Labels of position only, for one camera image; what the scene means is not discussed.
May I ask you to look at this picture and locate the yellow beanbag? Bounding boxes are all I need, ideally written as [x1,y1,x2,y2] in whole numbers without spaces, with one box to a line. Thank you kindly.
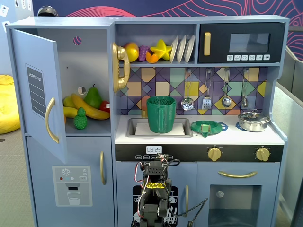
[0,74,21,135]

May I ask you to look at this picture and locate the blue dishwasher door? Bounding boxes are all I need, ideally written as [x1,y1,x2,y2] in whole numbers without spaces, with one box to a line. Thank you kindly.
[116,161,197,227]

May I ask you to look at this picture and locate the white toy plate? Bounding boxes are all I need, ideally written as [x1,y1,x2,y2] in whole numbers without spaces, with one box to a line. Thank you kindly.
[169,35,179,64]
[176,35,187,64]
[184,35,196,63]

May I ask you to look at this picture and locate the green toy pear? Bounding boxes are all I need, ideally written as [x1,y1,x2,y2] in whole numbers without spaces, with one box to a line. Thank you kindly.
[83,84,104,109]

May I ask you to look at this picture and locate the gold dishwasher door handle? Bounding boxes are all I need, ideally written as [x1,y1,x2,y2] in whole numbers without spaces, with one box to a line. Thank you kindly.
[184,184,189,218]

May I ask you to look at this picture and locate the orange toy fruit slice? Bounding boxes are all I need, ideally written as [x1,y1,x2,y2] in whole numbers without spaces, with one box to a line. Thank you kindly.
[145,51,159,64]

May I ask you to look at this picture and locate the yellow green toy banana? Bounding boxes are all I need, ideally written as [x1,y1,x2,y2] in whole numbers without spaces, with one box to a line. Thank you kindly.
[63,96,76,108]

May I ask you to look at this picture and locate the metal toy spatula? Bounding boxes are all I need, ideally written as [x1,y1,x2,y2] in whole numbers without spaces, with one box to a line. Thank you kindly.
[202,68,212,110]

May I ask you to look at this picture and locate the gold toy telephone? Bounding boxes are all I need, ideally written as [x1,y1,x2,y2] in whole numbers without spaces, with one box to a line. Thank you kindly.
[111,42,131,93]

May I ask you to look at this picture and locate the green printed round lid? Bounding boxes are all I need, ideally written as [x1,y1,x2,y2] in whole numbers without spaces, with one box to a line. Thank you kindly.
[191,120,226,138]

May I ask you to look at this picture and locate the black helmet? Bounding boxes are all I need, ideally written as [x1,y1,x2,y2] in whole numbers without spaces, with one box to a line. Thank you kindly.
[37,6,58,17]

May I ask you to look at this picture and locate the metal toy spoon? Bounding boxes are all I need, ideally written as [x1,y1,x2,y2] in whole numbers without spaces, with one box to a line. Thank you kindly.
[241,68,250,107]

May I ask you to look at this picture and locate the black power cable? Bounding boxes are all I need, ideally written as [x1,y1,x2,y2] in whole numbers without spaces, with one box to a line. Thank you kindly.
[169,197,209,227]

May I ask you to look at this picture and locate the gold microwave handle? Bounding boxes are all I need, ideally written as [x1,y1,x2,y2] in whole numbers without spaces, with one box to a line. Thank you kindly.
[204,32,211,56]

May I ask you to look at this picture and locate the black microwave door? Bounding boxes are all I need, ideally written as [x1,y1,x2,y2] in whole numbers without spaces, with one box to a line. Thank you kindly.
[197,23,286,63]

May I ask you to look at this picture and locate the red white servo wire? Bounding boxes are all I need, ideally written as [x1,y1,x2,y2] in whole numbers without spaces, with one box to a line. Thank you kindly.
[134,162,145,184]

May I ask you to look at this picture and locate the steel toy pot with lid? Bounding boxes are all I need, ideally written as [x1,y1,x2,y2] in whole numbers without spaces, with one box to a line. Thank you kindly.
[238,109,271,132]

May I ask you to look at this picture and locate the red toy fruit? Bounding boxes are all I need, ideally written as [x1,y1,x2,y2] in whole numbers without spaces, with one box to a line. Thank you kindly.
[99,101,111,113]

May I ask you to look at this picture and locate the gold oven door handle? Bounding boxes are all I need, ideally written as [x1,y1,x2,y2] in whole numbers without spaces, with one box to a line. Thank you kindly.
[217,170,258,178]

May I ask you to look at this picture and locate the green printed cup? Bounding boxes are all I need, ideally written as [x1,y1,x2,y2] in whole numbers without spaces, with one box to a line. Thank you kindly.
[146,96,177,133]

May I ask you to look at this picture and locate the blue fridge door with dispenser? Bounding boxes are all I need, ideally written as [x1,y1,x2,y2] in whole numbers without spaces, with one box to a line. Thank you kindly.
[26,136,115,227]

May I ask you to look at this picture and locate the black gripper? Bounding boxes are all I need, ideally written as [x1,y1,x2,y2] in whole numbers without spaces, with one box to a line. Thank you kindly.
[143,153,173,183]

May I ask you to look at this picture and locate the yellow toy starfruit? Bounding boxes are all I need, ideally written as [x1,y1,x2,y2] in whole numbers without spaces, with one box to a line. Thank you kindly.
[150,39,173,60]

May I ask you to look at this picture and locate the purple toy grapes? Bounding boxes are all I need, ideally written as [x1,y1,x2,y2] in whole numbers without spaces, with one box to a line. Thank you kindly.
[138,45,151,62]

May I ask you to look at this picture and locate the blue oven door with window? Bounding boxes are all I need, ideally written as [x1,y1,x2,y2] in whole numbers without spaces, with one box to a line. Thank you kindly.
[196,162,281,227]

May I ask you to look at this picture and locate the gold curved cabinet door handle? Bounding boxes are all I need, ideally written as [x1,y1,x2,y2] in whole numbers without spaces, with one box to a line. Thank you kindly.
[45,97,60,144]

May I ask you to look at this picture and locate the small yellow toy banana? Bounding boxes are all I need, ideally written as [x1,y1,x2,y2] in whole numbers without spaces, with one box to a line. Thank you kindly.
[63,106,79,118]

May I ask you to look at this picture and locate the grey toy sink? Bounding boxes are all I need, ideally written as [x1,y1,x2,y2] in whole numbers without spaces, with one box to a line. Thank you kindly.
[125,117,194,138]

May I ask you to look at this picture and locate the metal toy skimmer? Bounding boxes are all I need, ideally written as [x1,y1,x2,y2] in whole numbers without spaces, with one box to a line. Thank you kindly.
[181,69,195,111]

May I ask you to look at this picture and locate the blue cabinet door with list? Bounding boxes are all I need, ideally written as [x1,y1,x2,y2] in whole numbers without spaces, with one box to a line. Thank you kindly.
[10,28,68,164]

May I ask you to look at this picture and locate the gold stove knob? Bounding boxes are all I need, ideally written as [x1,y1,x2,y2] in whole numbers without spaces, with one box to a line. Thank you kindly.
[207,146,222,162]
[255,147,269,162]

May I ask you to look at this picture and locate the blue toy kitchen unit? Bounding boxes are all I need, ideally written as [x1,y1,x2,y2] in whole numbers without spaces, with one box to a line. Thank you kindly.
[4,15,290,227]

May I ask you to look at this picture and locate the gold fridge door handle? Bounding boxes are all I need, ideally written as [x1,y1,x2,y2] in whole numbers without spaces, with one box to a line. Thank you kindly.
[99,151,107,185]

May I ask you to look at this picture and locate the large yellow toy banana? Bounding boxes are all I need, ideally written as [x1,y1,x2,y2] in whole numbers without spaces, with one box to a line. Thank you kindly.
[71,93,111,120]

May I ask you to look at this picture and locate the metal toy ladle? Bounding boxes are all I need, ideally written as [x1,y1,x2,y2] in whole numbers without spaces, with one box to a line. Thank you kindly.
[222,68,232,107]

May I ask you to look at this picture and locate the green toy pineapple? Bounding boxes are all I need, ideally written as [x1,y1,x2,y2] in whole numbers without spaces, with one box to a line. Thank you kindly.
[73,106,88,130]

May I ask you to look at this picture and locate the yellow red toy mango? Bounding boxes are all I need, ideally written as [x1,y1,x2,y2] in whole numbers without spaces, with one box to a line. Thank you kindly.
[124,42,140,62]

